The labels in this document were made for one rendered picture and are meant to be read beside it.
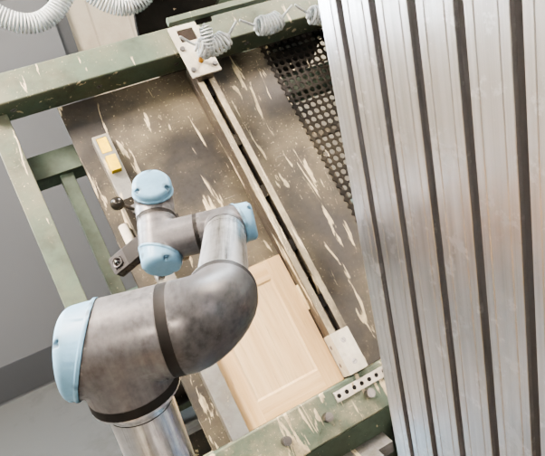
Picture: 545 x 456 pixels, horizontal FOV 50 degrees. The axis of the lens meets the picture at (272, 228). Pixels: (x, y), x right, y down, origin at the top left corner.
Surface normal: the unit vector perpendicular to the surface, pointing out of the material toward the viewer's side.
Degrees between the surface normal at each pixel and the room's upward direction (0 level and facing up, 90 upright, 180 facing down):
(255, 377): 51
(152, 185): 36
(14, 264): 90
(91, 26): 90
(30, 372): 90
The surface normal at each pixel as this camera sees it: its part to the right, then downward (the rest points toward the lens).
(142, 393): 0.47, 0.26
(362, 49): -0.87, 0.36
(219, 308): 0.61, -0.35
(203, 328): 0.41, -0.08
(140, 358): 0.07, 0.29
